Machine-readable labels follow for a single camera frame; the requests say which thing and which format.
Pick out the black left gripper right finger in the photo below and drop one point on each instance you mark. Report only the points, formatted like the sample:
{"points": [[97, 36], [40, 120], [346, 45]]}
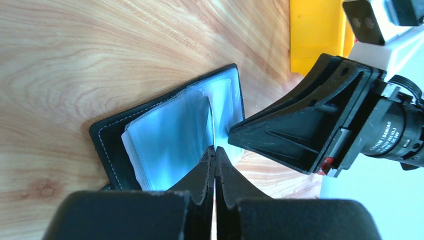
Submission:
{"points": [[246, 213]]}

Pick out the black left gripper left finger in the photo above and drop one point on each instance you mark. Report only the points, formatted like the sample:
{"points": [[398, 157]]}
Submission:
{"points": [[183, 212]]}

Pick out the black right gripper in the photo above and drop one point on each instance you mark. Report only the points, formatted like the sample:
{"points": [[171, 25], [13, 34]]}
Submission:
{"points": [[338, 111]]}

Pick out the black leather card holder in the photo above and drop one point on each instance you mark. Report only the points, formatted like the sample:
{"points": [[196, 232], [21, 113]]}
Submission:
{"points": [[152, 146]]}

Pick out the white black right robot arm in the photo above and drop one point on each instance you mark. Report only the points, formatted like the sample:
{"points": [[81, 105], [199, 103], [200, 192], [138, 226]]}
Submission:
{"points": [[401, 62]]}

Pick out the yellow plastic bin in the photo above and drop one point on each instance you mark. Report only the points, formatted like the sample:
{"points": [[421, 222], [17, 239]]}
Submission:
{"points": [[316, 27]]}

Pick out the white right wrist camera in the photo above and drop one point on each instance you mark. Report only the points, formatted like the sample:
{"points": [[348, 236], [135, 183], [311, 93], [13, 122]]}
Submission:
{"points": [[379, 22]]}

